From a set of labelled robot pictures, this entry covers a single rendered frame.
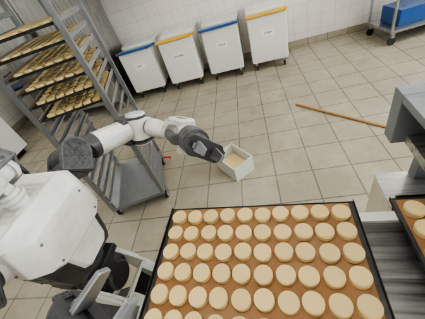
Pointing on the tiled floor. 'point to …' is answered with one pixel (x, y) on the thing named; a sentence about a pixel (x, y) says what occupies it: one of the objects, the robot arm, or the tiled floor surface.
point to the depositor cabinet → (386, 186)
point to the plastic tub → (236, 162)
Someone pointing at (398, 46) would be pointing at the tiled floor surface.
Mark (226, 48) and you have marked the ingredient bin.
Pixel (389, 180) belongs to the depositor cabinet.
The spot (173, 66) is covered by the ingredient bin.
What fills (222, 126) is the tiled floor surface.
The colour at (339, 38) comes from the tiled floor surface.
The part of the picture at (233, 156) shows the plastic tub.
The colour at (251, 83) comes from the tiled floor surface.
